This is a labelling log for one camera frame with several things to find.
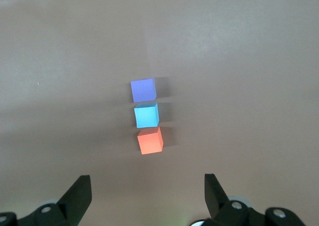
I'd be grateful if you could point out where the blue foam block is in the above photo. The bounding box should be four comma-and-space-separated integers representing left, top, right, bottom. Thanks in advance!
134, 102, 160, 129

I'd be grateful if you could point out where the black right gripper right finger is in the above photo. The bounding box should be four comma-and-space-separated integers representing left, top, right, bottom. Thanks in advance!
191, 173, 308, 226

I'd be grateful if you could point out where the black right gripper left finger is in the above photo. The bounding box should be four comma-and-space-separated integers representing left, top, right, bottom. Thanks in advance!
0, 175, 92, 226

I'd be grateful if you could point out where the orange foam block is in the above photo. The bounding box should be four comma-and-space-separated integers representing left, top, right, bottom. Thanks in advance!
137, 126, 164, 155

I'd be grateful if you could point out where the purple foam block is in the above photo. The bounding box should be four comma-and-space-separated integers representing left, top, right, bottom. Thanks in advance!
130, 78, 157, 103

